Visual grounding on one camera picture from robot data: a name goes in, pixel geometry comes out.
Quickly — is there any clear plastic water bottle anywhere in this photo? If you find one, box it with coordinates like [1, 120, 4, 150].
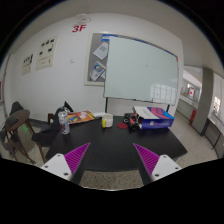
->
[58, 111, 70, 134]

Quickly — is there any wall poster left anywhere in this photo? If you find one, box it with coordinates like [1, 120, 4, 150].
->
[22, 54, 33, 75]

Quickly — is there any wall poster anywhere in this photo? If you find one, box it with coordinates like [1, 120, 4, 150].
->
[36, 36, 58, 70]
[22, 54, 33, 75]

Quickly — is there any large whiteboard on stand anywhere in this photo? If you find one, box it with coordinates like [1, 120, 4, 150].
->
[104, 37, 179, 105]

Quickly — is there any wall poster right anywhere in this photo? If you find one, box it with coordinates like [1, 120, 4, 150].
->
[36, 36, 58, 70]

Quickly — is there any colourful orange book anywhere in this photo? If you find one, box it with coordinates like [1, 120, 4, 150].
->
[67, 111, 95, 124]

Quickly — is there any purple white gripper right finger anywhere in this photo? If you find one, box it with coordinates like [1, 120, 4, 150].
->
[133, 143, 181, 181]

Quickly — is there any grey notice board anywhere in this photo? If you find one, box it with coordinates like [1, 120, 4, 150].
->
[84, 33, 109, 86]

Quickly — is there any red round coaster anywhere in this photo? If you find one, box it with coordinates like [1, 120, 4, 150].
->
[117, 122, 128, 129]

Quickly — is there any red 3F wall sign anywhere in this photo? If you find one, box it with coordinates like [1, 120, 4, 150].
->
[72, 24, 87, 33]

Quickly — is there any black table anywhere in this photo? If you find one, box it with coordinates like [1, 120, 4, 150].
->
[46, 116, 187, 172]

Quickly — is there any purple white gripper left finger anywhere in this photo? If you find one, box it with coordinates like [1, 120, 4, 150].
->
[42, 143, 90, 181]

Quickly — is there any white mug yellow handle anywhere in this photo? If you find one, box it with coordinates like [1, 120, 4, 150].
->
[102, 113, 113, 128]

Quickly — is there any dark chair with black bag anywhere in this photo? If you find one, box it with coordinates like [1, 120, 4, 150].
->
[32, 102, 73, 161]

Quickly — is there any black red gadget on table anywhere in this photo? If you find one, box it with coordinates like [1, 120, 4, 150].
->
[123, 113, 139, 130]

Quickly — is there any blue white cardboard box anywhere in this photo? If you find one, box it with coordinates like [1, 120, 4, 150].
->
[133, 106, 174, 129]

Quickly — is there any round brown side table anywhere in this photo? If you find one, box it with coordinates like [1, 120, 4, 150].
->
[5, 109, 35, 164]

